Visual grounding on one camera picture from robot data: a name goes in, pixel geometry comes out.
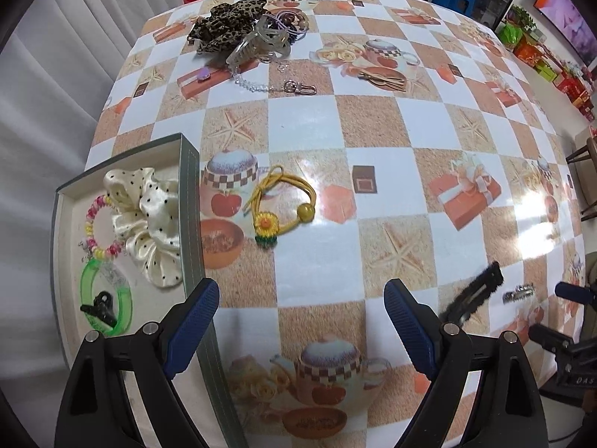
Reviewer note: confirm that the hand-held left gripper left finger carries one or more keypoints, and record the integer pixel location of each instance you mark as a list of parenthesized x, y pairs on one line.
[(193, 322)]

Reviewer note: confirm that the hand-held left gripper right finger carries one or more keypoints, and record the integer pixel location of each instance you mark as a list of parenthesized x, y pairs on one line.
[(408, 322)]

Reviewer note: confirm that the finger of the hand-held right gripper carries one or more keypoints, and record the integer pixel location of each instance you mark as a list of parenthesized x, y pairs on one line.
[(576, 293), (548, 336)]

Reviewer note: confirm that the black scalloped snap hair clip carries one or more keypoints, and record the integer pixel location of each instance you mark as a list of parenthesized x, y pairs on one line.
[(473, 294)]

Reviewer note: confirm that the small black claw clip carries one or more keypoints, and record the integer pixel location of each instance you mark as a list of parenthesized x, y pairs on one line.
[(100, 308)]

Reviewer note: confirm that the shallow grey-green box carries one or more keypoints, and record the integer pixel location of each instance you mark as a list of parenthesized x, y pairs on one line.
[(191, 224)]

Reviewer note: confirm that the cream polka dot scrunchie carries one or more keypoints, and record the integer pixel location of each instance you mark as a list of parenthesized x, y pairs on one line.
[(149, 224)]

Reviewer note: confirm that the silver alligator hair clip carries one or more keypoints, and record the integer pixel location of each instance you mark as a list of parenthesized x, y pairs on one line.
[(517, 293)]

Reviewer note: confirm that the wooden chair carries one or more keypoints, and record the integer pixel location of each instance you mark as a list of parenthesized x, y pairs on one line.
[(585, 168)]

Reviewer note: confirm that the pile of colourful gift boxes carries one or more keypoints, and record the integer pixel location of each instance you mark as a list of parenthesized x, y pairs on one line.
[(555, 63)]

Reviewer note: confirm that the small purple hair clip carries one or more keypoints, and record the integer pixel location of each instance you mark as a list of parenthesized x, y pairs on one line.
[(204, 73)]

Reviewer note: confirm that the white curtain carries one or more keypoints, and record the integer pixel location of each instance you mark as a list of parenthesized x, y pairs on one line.
[(56, 79)]

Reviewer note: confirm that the green potted plant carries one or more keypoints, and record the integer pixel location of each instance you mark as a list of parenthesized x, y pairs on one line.
[(520, 17)]

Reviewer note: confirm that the clear plastic claw clip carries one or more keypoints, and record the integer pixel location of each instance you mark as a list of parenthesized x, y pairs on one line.
[(261, 39)]

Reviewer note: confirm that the leopard print scrunchie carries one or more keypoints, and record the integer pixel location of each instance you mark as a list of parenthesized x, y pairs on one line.
[(224, 25)]

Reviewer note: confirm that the wall television screen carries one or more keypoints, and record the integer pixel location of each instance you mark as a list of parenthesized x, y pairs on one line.
[(571, 14)]

